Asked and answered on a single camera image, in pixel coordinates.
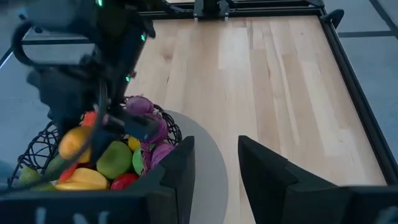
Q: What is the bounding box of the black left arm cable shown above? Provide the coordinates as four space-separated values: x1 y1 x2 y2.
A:
11 20 41 68

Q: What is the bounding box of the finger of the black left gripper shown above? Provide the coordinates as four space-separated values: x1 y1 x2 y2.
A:
89 129 118 163
107 110 160 141

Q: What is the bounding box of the yellow mango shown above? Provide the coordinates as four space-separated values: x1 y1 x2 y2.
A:
58 126 94 164

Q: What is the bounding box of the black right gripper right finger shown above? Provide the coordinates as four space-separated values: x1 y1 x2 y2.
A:
238 135 398 224

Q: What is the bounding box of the red chili pepper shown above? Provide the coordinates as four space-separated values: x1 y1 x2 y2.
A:
58 163 78 184

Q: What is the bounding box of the purple grape bunch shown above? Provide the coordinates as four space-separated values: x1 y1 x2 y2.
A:
102 95 177 175

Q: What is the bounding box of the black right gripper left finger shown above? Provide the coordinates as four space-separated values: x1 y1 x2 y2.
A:
0 135 196 224

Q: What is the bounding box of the grey round mat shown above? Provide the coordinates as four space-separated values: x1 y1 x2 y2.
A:
161 109 229 224

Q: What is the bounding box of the black wicker basket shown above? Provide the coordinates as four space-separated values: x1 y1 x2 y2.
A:
7 96 183 189

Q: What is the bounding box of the black frame corner hook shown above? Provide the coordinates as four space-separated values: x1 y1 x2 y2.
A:
320 8 345 29

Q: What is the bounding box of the yellow lemon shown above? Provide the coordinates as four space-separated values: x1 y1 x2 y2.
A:
127 135 142 152

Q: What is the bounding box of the small red apple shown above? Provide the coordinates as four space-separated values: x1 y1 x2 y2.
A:
110 172 140 190

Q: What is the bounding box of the black aluminium table frame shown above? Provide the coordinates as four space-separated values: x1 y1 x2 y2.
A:
0 0 398 185

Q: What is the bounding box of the round green apple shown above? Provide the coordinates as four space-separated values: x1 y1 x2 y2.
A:
131 146 146 177

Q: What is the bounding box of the yellow starfruit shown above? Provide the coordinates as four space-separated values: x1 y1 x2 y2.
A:
54 167 109 191

